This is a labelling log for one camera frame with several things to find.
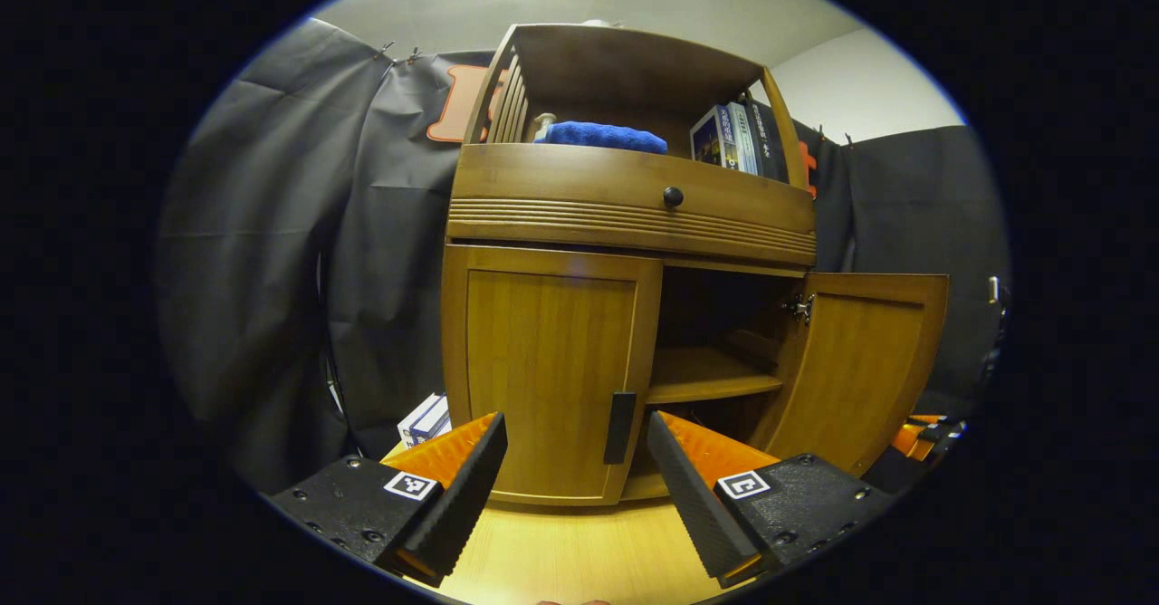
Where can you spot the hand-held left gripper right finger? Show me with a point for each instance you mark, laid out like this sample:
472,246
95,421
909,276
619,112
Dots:
684,487

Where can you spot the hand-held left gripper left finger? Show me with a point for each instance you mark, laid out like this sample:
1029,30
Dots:
471,487

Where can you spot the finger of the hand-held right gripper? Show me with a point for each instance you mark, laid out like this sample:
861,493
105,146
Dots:
913,437

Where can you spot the wooden cabinet door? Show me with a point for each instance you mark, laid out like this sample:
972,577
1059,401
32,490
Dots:
543,369
860,369

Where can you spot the wooden double-door shoe cabinet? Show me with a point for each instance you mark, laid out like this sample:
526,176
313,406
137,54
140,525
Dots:
634,225

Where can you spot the metal door hinge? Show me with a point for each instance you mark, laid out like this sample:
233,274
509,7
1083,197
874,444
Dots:
800,308

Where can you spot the wooden cabinet drawer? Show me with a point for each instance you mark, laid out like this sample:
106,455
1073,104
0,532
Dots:
561,179

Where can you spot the white object on cabinet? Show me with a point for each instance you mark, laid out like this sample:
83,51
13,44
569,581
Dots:
598,23

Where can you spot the white and blue box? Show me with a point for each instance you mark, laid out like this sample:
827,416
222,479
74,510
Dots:
426,419

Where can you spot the wooden inner shelf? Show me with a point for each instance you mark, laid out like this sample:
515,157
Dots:
697,374

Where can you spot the black round drawer knob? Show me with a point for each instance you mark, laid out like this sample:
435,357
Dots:
674,196

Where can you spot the black backdrop cloth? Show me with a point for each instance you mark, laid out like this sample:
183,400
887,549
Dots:
272,252

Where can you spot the black book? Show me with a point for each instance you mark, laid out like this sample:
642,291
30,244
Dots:
770,139

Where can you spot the white and blue book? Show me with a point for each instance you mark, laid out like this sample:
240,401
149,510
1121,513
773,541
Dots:
742,139

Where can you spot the book with colourful cover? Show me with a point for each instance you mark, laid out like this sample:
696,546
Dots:
708,139

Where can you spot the blue folded towel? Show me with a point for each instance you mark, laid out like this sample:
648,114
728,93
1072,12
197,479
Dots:
607,137

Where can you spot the white pump bottle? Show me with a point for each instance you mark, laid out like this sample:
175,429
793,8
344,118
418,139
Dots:
543,127

